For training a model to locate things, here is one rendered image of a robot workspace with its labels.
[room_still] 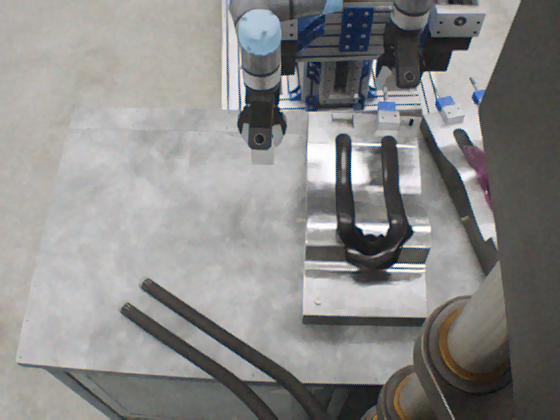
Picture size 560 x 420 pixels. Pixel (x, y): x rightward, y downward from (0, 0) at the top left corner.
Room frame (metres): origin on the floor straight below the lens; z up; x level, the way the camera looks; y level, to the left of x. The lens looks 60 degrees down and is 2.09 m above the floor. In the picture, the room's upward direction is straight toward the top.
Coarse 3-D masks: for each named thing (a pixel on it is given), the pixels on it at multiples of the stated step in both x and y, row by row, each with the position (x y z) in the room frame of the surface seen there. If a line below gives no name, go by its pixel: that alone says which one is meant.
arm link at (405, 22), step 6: (390, 6) 0.93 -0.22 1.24; (396, 12) 0.91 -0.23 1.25; (396, 18) 0.91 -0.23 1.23; (402, 18) 0.90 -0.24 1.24; (408, 18) 0.89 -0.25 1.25; (414, 18) 0.89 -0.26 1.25; (420, 18) 0.90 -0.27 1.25; (426, 18) 0.91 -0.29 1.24; (396, 24) 0.91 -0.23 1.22; (402, 24) 0.90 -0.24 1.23; (408, 24) 0.89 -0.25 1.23; (414, 24) 0.89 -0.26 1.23; (420, 24) 0.90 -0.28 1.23; (408, 30) 0.90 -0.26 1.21
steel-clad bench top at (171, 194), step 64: (128, 128) 0.96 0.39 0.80; (192, 128) 0.96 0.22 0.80; (64, 192) 0.77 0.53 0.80; (128, 192) 0.77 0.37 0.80; (192, 192) 0.77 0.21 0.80; (256, 192) 0.77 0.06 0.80; (448, 192) 0.77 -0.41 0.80; (64, 256) 0.59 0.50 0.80; (128, 256) 0.60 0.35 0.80; (192, 256) 0.60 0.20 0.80; (256, 256) 0.60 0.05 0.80; (448, 256) 0.60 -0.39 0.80; (64, 320) 0.44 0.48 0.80; (128, 320) 0.44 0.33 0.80; (256, 320) 0.45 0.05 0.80
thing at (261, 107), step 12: (252, 96) 0.79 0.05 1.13; (264, 96) 0.79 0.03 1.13; (252, 108) 0.77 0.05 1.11; (264, 108) 0.77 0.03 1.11; (252, 120) 0.75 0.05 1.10; (264, 120) 0.75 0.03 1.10; (252, 132) 0.73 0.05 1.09; (264, 132) 0.73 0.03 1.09; (252, 144) 0.71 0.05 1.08; (264, 144) 0.71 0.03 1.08
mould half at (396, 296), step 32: (320, 128) 0.89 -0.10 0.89; (352, 128) 0.89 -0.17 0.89; (320, 160) 0.80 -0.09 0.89; (352, 160) 0.80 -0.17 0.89; (416, 160) 0.80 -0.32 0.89; (320, 192) 0.71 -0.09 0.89; (416, 192) 0.71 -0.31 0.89; (320, 224) 0.61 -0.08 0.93; (384, 224) 0.61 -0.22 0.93; (416, 224) 0.61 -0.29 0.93; (320, 256) 0.56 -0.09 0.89; (416, 256) 0.55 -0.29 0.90; (320, 288) 0.50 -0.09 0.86; (352, 288) 0.50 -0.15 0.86; (384, 288) 0.50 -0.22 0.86; (416, 288) 0.49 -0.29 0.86; (320, 320) 0.44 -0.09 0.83; (352, 320) 0.43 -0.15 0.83; (384, 320) 0.43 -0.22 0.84; (416, 320) 0.43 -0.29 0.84
